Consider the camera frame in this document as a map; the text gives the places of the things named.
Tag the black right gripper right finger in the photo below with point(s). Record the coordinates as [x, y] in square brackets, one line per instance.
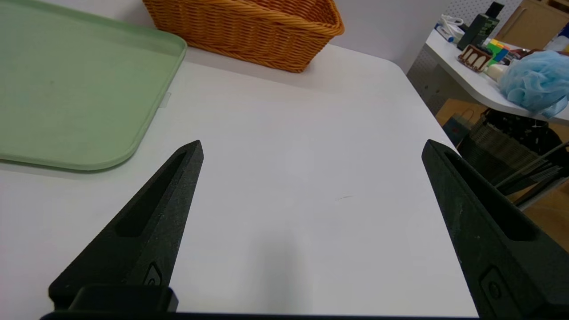
[489, 240]

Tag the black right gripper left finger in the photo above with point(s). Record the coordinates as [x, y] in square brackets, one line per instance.
[151, 231]

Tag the orange wicker basket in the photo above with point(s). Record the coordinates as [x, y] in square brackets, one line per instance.
[258, 31]

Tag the blue paper bag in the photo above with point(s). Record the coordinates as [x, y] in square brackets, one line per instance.
[455, 126]

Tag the white background table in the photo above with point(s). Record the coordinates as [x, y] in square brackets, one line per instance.
[466, 80]

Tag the light green plastic tray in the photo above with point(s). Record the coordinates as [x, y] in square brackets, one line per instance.
[66, 89]

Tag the light blue soft item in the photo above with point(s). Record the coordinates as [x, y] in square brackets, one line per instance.
[533, 80]

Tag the pale yellow block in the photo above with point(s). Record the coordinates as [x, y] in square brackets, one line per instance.
[497, 71]

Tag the chocolate cake toy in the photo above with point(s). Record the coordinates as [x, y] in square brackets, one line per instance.
[474, 58]

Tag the dark brown toy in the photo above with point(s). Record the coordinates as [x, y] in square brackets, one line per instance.
[522, 53]

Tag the colourful puzzle cube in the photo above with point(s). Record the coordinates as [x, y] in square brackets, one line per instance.
[498, 49]

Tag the dark green box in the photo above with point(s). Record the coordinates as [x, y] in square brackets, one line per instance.
[480, 26]

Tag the white and blue tube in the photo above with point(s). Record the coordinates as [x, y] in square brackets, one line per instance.
[449, 27]

